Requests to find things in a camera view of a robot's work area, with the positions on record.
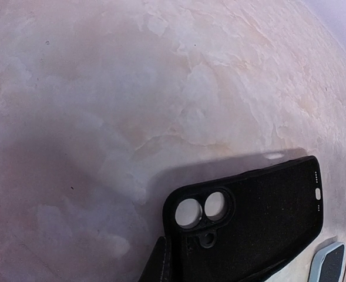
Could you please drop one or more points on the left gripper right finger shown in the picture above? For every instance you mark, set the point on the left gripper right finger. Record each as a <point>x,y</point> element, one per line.
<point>266,273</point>

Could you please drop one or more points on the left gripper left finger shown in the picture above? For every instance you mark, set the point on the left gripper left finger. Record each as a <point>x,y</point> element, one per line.
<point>159,265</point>

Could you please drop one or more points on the light blue phone case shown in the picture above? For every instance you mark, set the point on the light blue phone case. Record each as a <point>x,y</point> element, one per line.
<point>318,260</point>

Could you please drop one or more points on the black phone case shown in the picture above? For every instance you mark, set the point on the black phone case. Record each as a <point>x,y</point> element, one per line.
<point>272,214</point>

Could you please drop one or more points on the blue-edged phone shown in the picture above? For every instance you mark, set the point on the blue-edged phone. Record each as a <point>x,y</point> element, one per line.
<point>331,267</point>

